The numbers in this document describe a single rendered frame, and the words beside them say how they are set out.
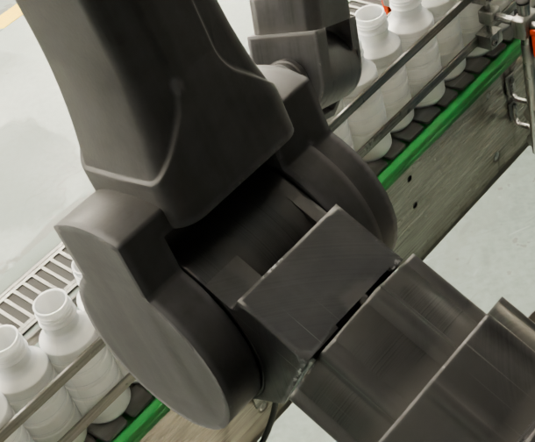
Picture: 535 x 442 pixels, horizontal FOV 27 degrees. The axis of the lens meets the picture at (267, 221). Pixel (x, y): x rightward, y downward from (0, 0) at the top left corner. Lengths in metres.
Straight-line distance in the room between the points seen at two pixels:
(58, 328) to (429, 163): 0.56
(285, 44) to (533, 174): 2.06
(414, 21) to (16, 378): 0.64
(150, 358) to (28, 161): 3.00
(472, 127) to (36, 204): 1.94
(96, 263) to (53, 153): 3.00
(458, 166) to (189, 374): 1.11
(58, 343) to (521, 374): 0.78
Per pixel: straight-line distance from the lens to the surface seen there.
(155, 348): 0.40
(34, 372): 1.10
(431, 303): 0.38
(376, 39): 1.34
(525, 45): 1.44
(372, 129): 1.34
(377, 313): 0.37
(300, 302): 0.37
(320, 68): 0.79
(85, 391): 1.15
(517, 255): 2.63
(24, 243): 3.11
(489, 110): 1.51
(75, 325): 1.10
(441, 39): 1.44
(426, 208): 1.45
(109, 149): 0.38
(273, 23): 0.80
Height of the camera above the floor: 1.87
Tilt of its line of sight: 41 degrees down
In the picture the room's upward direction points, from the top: 18 degrees counter-clockwise
